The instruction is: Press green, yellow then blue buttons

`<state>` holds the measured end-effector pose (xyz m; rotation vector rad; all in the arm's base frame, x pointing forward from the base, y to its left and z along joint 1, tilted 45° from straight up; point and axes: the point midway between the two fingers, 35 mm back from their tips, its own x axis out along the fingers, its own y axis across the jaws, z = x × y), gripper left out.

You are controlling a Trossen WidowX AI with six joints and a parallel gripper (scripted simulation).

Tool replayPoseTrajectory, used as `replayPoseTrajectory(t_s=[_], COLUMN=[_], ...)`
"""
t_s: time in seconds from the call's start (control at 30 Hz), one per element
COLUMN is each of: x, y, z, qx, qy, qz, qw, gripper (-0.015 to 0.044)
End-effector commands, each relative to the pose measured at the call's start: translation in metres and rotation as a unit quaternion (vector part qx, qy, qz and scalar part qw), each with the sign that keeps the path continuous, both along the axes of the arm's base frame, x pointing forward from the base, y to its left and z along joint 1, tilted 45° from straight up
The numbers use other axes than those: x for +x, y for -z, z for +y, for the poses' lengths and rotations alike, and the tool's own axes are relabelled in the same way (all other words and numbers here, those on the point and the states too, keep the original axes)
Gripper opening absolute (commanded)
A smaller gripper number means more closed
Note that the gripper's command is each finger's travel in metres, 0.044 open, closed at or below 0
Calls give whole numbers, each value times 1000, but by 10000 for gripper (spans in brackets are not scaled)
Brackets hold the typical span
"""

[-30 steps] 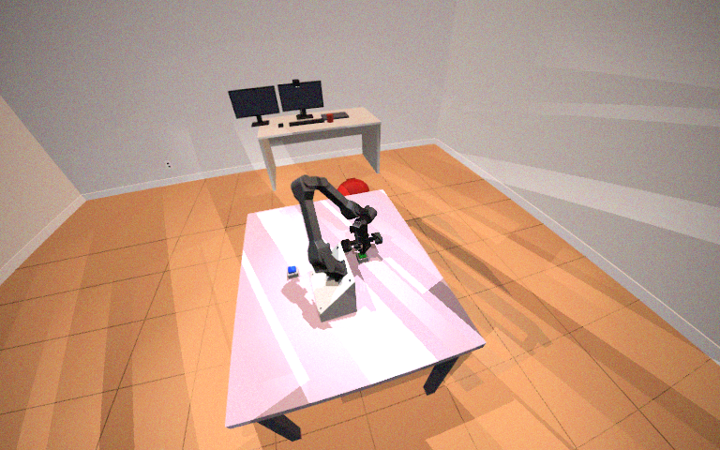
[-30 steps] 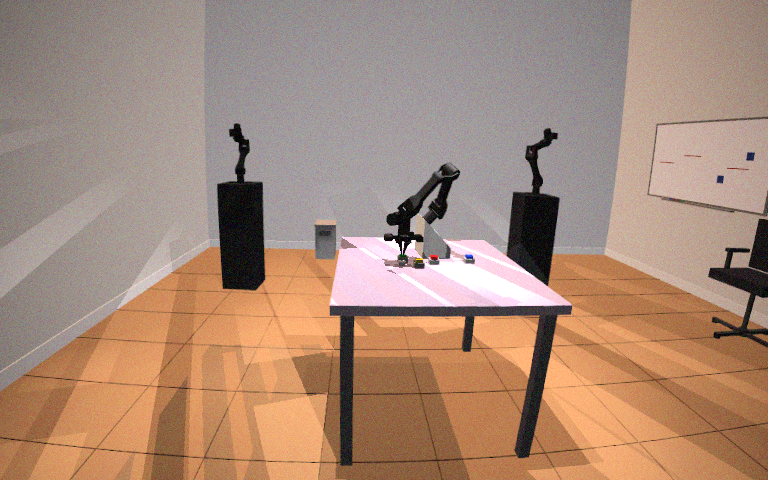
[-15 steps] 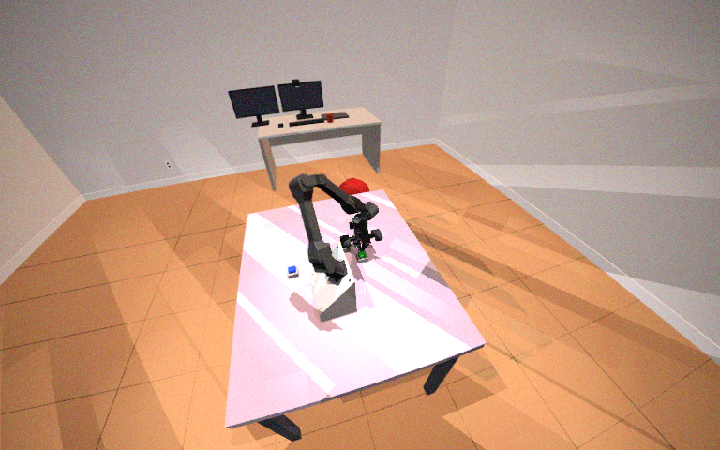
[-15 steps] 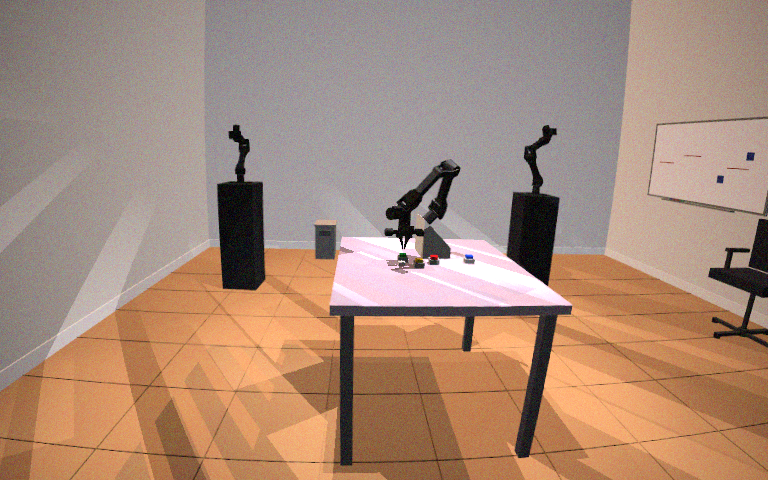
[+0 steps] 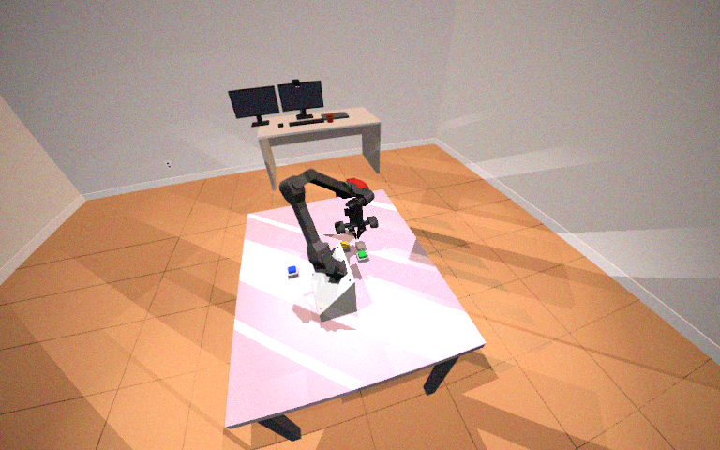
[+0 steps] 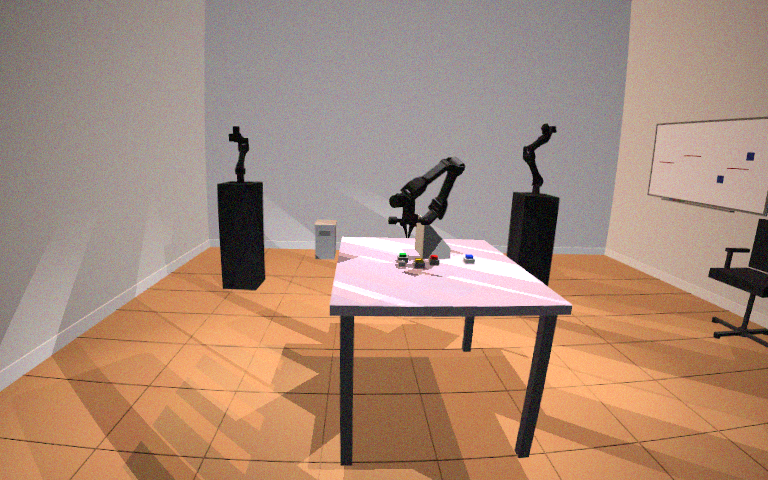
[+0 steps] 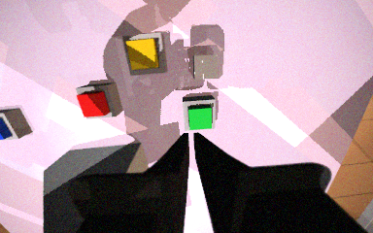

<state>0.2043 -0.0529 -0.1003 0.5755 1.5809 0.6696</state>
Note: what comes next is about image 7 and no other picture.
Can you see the yellow button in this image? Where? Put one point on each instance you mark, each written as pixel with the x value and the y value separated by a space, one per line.
pixel 145 53

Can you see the green button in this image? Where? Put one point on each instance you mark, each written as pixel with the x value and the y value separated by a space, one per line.
pixel 199 112

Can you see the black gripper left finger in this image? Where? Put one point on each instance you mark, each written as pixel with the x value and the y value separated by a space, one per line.
pixel 161 189

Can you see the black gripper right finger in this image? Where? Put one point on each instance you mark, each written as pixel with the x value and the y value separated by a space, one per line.
pixel 227 182

